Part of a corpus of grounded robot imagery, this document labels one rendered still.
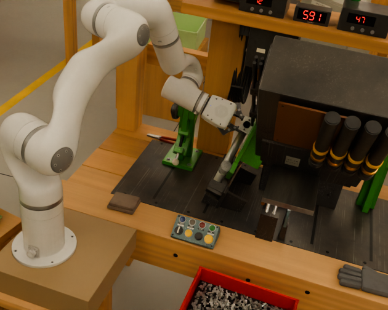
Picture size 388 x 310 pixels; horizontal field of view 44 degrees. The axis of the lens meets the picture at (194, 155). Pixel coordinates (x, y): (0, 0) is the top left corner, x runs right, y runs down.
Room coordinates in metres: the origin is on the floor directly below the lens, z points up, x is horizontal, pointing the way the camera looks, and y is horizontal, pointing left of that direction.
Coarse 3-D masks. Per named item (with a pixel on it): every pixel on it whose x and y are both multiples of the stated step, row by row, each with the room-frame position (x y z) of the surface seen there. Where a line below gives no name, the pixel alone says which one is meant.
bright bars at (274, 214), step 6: (264, 210) 1.25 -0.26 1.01; (276, 210) 1.25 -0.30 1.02; (264, 216) 1.23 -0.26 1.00; (270, 216) 1.23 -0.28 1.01; (276, 216) 1.23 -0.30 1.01; (264, 222) 1.23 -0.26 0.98; (270, 222) 1.22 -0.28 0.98; (276, 222) 1.22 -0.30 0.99; (258, 228) 1.23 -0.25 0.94; (264, 228) 1.23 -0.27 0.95; (270, 228) 1.22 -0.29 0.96; (258, 234) 1.23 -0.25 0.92; (264, 234) 1.23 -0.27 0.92; (270, 234) 1.22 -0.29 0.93; (270, 240) 1.22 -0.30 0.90
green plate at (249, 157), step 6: (252, 132) 1.36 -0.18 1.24; (246, 138) 1.42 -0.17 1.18; (252, 138) 1.37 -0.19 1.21; (246, 144) 1.36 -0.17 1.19; (252, 144) 1.37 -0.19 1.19; (240, 150) 1.41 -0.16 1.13; (246, 150) 1.37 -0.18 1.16; (252, 150) 1.37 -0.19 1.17; (240, 156) 1.36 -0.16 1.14; (246, 156) 1.37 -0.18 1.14; (252, 156) 1.36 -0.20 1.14; (258, 156) 1.36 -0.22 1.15; (246, 162) 1.37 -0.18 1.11; (252, 162) 1.36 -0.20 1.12; (258, 162) 1.36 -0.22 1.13; (258, 168) 1.36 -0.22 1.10
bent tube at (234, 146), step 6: (246, 120) 1.47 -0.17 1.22; (240, 126) 1.46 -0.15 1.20; (246, 126) 1.52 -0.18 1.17; (246, 132) 1.44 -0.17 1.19; (240, 138) 1.52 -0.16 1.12; (234, 144) 1.52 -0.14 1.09; (240, 144) 1.52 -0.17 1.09; (234, 150) 1.51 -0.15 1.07; (228, 156) 1.49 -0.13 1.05; (234, 156) 1.50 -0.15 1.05; (216, 174) 1.44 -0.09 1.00; (216, 180) 1.41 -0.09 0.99
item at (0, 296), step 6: (0, 294) 0.91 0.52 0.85; (6, 294) 0.91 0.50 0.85; (0, 300) 0.89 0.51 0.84; (6, 300) 0.89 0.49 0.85; (12, 300) 0.89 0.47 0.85; (18, 300) 0.90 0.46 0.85; (6, 306) 0.89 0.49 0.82; (12, 306) 0.88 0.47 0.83; (18, 306) 0.88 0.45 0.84; (24, 306) 0.88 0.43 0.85; (30, 306) 0.88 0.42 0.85; (36, 306) 0.88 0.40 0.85
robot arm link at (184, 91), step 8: (168, 80) 1.53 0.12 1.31; (176, 80) 1.54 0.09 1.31; (184, 80) 1.55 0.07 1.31; (192, 80) 1.56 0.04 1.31; (168, 88) 1.51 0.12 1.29; (176, 88) 1.51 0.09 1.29; (184, 88) 1.52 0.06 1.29; (192, 88) 1.53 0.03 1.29; (168, 96) 1.51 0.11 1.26; (176, 96) 1.50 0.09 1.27; (184, 96) 1.50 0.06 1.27; (192, 96) 1.50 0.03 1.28; (184, 104) 1.49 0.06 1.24; (192, 104) 1.49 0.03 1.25; (192, 112) 1.51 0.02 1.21
